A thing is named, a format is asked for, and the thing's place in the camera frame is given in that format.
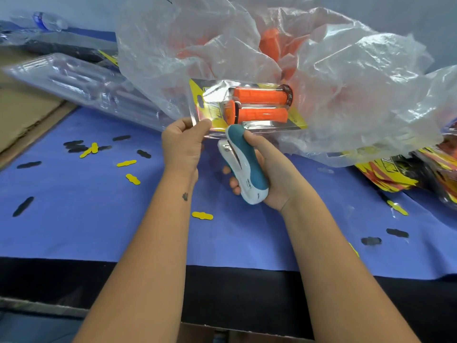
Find person's left hand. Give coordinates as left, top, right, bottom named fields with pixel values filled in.
left=161, top=118, right=213, bottom=179

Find person's right hand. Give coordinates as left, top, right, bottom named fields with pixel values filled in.
left=222, top=130, right=312, bottom=213

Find teal and white stapler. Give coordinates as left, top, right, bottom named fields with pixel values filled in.
left=217, top=124, right=270, bottom=205

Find blister pack of orange grips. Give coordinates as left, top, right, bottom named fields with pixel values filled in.
left=189, top=78, right=308, bottom=138

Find person's right forearm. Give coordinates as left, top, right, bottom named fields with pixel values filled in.
left=280, top=189, right=422, bottom=343

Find person's left forearm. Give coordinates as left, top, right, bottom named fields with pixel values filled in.
left=73, top=168, right=199, bottom=343

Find scattered yellow paper cutouts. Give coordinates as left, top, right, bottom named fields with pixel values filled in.
left=79, top=142, right=409, bottom=258

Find pile of orange grips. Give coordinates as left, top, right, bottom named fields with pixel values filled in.
left=171, top=26, right=315, bottom=82

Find large clear plastic bag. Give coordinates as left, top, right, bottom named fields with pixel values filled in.
left=116, top=0, right=457, bottom=168

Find stack of clear blister trays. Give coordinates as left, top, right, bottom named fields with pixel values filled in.
left=2, top=53, right=173, bottom=132

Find scattered black paper cutouts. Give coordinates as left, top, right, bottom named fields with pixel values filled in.
left=12, top=135, right=410, bottom=247

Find blue table cover sheet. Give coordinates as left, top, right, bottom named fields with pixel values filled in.
left=0, top=106, right=457, bottom=281

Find bagged stack of yellow printed cards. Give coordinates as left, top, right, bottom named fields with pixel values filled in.
left=343, top=129, right=457, bottom=211

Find brown cardboard sheet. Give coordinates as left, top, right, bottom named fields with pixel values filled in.
left=0, top=46, right=78, bottom=169

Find clear plastic water bottle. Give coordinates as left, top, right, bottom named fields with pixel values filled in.
left=10, top=10, right=69, bottom=32

